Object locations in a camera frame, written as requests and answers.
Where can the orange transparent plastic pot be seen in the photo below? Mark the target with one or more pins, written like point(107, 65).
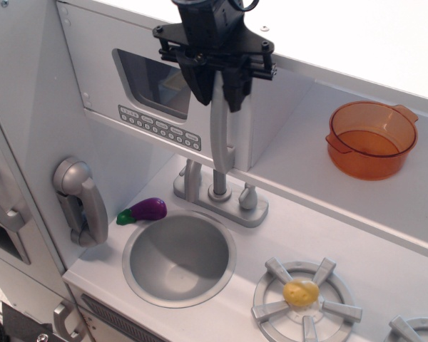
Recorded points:
point(370, 140)

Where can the grey stove burner grate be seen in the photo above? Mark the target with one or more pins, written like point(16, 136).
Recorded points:
point(330, 318)

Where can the white toy microwave door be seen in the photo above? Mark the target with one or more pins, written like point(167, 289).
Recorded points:
point(126, 84)

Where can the grey toy wall phone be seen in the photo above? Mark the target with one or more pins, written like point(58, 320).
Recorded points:
point(81, 203)

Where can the purple toy eggplant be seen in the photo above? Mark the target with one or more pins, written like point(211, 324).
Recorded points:
point(149, 209)

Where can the white toy kitchen shelf unit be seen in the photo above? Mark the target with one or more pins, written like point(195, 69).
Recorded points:
point(329, 53)

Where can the yellow toy potato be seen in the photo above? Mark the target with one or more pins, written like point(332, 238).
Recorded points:
point(300, 292)

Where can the grey round sink basin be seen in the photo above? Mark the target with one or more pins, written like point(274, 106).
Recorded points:
point(179, 261)

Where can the grey toy faucet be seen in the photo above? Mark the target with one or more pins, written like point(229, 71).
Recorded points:
point(212, 191)

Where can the grey oven door handle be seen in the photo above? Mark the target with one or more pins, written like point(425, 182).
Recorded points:
point(60, 315)

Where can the grey fridge door handle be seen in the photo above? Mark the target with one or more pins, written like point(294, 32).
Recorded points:
point(10, 217)

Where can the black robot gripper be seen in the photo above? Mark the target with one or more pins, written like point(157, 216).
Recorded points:
point(216, 33)

